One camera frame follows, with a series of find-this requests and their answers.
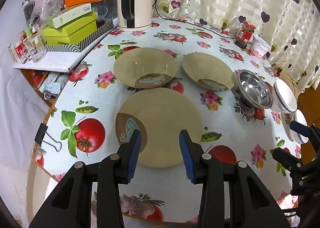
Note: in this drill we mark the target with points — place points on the tan round lump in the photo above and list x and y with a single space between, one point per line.
287 75

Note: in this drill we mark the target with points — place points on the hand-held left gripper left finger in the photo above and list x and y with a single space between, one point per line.
134 152

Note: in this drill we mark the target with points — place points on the wooden cabinet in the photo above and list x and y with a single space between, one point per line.
308 107

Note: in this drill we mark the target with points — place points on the white marbled board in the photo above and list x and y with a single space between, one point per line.
55 61

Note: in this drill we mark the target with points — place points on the zigzag patterned box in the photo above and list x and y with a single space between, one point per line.
75 47

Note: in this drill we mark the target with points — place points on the white drape cloth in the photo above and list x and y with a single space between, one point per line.
20 130

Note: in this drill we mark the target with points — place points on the pale blue packet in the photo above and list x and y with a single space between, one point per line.
53 84

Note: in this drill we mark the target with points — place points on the white yogurt tub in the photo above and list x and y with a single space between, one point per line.
260 47

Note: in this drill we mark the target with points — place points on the beige deep plate butterfly print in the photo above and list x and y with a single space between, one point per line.
142 65
205 67

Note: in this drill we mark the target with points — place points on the stainless steel bowl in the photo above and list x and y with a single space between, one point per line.
252 87

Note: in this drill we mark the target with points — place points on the white bowl blue stripe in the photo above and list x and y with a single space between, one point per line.
300 116
285 92

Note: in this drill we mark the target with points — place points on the glass jar red lid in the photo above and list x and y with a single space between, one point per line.
243 35

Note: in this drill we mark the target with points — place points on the large beige plate butterfly print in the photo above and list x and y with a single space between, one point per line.
162 117

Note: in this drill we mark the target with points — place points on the fruit print tablecloth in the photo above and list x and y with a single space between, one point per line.
150 40

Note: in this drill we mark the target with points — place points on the lime green box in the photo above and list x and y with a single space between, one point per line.
75 32

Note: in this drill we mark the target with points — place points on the white flat box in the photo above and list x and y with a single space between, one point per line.
72 15

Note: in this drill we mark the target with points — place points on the clear glass mug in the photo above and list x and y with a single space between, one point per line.
37 47

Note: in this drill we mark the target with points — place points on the black binder clip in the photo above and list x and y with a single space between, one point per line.
41 132

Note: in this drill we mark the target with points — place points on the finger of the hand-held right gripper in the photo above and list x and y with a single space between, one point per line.
298 127
283 155

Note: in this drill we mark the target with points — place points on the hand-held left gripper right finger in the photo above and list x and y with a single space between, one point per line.
186 155

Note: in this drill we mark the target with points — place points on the crumpled clear plastic bag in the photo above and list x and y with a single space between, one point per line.
47 5

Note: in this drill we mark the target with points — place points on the dark glass jar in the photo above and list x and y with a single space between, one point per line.
28 8

